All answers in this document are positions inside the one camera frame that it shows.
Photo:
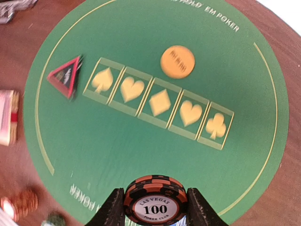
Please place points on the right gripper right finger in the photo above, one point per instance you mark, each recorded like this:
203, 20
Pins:
200, 212

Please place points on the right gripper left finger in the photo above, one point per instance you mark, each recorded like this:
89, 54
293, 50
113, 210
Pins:
111, 213

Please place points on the orange black 100 chip stack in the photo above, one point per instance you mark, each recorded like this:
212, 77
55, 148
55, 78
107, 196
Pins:
155, 200

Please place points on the green 20 chip stack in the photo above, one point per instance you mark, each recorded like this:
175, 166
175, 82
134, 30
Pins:
54, 219

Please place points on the red 5 chip stack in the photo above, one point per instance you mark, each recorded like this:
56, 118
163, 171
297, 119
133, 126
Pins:
20, 205

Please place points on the red black triangular dealer button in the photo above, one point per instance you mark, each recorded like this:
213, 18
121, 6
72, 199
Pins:
65, 77

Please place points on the orange big blind button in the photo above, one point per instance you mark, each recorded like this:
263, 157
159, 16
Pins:
177, 62

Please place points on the round green poker mat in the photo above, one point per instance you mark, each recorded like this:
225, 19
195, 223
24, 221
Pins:
222, 129

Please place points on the card deck box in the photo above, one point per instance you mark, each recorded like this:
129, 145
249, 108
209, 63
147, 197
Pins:
9, 106

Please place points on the aluminium poker case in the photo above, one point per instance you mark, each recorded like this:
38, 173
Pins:
9, 7

